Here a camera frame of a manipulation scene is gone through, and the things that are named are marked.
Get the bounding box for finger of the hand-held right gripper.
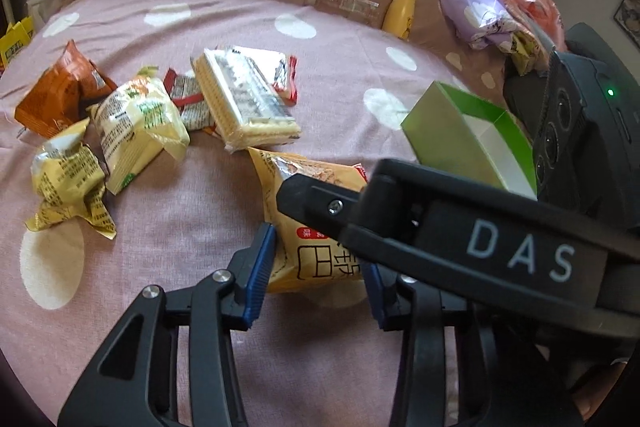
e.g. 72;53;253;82
276;172;371;242

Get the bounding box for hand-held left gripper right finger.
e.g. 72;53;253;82
362;257;586;427

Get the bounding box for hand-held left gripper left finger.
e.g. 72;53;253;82
57;222;278;427

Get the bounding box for yellow snack packet orange print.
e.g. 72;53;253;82
247;147;371;295

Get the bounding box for green cardboard box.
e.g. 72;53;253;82
400;82;538;200

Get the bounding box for cream wafer biscuit pack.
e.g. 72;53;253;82
191;47;302;154

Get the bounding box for red-white striped snack packet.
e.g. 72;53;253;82
270;53;300;105

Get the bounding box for small red-white snack packet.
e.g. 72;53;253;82
164;68;218;132

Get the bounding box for yellow-green snack packet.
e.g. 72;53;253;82
87;66;191;196

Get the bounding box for orange-brown snack packet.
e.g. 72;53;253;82
14;39;118;138

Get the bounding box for person's right forearm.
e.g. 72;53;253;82
570;357;631;423

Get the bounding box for pink dotted bed sheet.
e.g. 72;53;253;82
0;0;551;427

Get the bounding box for yellow printed bag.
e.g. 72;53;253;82
510;32;546;75

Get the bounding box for clear plastic bottle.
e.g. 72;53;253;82
305;0;386;26

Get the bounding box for yellow bottle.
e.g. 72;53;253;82
381;0;421;42

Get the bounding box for purple dotted cloth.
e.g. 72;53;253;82
425;0;526;52

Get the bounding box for orange plastic bag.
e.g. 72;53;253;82
500;0;566;58

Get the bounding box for yellow packets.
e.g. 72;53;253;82
0;16;36;70

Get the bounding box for framed wall picture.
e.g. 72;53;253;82
612;0;640;48

